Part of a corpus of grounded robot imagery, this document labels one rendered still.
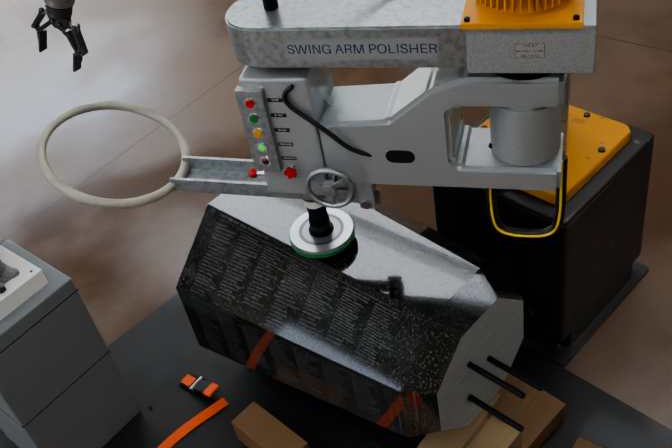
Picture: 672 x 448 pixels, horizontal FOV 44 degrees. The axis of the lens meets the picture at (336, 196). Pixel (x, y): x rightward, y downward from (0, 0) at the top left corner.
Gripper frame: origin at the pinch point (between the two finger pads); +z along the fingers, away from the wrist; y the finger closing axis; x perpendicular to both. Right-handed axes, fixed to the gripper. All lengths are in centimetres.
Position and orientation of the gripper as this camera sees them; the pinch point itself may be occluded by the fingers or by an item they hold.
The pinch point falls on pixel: (59, 56)
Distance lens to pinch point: 274.3
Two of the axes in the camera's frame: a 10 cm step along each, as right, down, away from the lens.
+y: 8.5, 4.8, -2.0
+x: 4.7, -5.5, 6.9
